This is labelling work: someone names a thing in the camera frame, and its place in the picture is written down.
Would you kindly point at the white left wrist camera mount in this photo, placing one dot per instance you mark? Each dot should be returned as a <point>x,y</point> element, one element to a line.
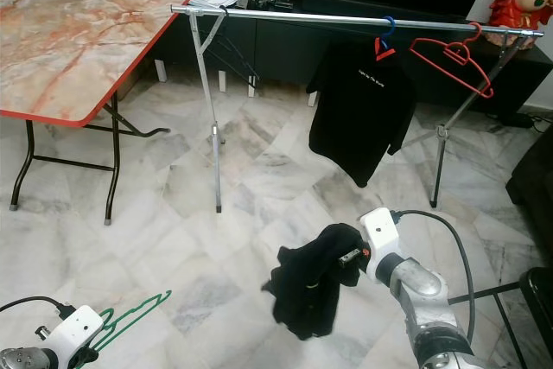
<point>73,330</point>

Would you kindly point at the black metal-frame stand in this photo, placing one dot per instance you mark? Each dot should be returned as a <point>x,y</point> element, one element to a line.
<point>537,287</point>

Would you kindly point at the blue hook clothes hanger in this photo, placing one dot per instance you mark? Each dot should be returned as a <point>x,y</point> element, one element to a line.
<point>392,25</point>

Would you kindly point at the red plastic clothes hanger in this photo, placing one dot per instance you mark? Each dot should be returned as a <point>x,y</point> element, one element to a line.
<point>458,52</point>

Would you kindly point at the silver metal clothes rack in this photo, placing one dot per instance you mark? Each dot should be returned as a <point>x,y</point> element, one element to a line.
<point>311,17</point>

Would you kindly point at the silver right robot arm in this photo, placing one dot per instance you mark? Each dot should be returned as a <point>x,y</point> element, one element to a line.
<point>423,300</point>

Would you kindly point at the dark fabric sofa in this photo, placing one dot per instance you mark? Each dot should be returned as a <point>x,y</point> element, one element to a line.
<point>531,179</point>

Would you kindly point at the black TV console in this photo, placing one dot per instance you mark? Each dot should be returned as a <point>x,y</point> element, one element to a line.
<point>276,41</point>

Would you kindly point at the black shirt green print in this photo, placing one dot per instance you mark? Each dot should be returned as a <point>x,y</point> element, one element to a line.
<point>315,287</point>

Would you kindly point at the green plastic clothes hanger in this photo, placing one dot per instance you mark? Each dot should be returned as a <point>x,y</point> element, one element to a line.
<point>143,307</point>

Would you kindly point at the marble-top red-edged folding table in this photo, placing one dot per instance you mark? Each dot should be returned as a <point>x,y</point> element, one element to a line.
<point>69,32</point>

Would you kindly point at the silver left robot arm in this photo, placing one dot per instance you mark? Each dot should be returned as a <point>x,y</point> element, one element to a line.
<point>34,360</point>

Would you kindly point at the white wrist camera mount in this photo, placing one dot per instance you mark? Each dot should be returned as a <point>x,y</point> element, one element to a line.
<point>73,330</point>
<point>380,235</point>

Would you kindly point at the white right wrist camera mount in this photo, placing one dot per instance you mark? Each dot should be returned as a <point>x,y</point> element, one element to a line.
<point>380,235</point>

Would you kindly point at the black T-shirt white text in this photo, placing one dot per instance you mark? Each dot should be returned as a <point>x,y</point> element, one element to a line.
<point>359,110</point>

